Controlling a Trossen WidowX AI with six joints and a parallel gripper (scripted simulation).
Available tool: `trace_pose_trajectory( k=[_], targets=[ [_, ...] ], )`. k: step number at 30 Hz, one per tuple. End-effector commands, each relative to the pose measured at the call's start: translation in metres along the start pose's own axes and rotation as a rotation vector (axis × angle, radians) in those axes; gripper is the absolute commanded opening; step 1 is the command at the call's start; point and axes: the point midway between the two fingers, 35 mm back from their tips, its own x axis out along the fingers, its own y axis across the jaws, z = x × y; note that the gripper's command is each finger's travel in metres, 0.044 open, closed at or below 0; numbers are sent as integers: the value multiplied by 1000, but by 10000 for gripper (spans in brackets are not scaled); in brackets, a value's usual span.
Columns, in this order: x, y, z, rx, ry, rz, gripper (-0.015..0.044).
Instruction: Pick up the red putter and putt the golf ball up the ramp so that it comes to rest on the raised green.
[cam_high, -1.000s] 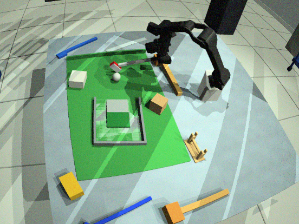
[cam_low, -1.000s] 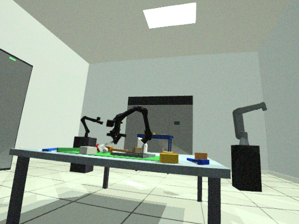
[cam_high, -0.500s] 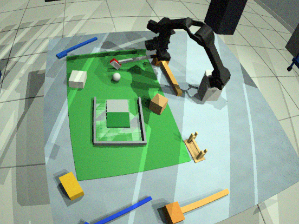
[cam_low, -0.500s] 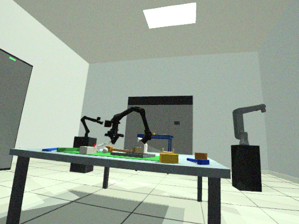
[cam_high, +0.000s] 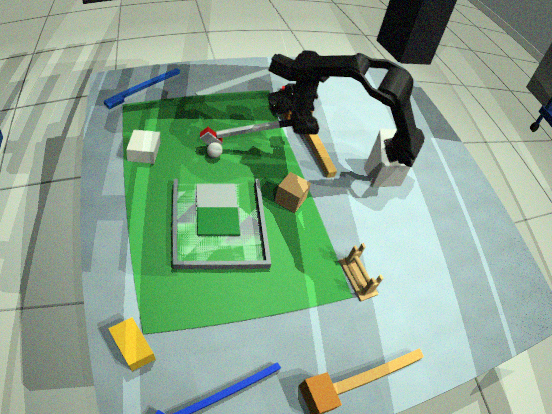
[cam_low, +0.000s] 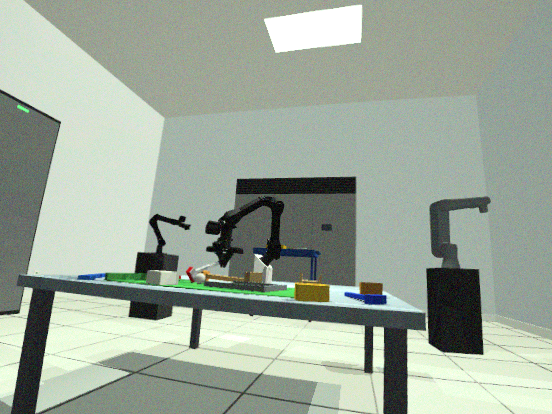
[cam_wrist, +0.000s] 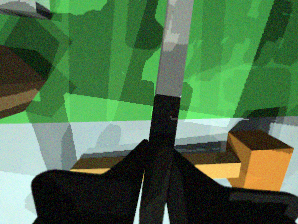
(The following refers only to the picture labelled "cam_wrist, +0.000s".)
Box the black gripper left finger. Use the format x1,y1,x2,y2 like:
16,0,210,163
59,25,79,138
30,139,148,224

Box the green flat mat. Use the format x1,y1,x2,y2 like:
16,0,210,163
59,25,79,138
0,0,298,124

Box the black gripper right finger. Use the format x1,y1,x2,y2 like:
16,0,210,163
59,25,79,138
166,149,298,224

